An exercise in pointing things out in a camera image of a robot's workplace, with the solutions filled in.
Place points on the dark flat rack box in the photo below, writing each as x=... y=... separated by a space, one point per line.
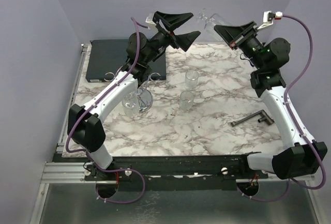
x=108 y=58

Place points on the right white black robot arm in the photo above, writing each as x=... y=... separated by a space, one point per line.
x=301 y=153

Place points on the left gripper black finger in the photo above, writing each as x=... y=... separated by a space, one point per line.
x=172 y=21
x=184 y=41

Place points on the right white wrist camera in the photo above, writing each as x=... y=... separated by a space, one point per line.
x=268 y=19

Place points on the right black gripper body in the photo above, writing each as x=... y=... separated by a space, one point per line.
x=252 y=46

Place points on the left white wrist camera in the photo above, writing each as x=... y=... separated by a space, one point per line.
x=150 y=23

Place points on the clear wine glass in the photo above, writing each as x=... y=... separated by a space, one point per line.
x=186 y=100
x=210 y=22
x=191 y=79
x=130 y=104

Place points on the chrome wine glass rack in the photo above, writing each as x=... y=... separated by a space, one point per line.
x=144 y=96

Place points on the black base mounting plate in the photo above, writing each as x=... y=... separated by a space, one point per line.
x=167 y=173

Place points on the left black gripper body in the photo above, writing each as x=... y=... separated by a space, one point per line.
x=162 y=39

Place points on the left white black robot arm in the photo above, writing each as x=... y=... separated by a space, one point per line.
x=85 y=123

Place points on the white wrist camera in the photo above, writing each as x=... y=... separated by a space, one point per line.
x=268 y=19
x=150 y=23

